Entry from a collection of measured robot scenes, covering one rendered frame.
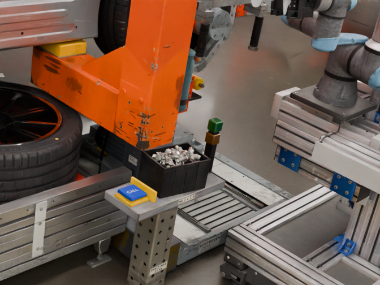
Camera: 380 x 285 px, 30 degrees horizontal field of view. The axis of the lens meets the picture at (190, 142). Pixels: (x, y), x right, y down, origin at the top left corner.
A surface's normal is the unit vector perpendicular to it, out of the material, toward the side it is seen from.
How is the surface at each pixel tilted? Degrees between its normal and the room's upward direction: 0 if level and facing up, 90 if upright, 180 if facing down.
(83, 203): 90
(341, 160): 90
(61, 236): 90
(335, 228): 0
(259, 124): 0
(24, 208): 90
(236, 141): 0
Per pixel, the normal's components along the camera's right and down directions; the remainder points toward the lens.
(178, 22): 0.71, 0.41
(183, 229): 0.16, -0.89
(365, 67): -0.82, 0.12
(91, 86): -0.68, 0.21
